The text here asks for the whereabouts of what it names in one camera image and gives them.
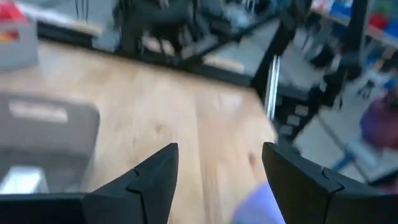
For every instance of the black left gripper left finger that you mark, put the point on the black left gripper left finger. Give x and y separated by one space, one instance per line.
109 205

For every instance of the grey translucent tray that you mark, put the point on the grey translucent tray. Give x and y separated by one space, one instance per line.
46 140

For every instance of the silver aluminium extrusion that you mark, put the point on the silver aluminium extrusion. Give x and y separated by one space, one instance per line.
273 87

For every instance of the red brick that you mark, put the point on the red brick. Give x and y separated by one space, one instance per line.
9 12

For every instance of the purple foam die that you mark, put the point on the purple foam die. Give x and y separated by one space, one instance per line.
255 208

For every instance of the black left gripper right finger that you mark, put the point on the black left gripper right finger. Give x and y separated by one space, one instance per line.
326 205

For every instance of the purple round object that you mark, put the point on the purple round object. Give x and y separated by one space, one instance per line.
381 124

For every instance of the white plastic basket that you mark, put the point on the white plastic basket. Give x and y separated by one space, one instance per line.
18 53

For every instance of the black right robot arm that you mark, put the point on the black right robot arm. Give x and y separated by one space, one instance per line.
155 25

